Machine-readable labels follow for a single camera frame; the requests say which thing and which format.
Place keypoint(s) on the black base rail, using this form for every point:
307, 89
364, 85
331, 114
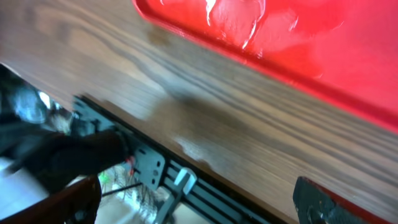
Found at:
156, 166

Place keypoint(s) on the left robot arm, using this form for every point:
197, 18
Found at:
36, 136

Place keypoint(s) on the red plastic tray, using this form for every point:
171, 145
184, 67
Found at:
342, 52

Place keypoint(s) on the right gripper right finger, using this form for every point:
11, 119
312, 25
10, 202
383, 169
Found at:
317, 205

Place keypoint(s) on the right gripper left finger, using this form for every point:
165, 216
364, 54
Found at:
77, 203

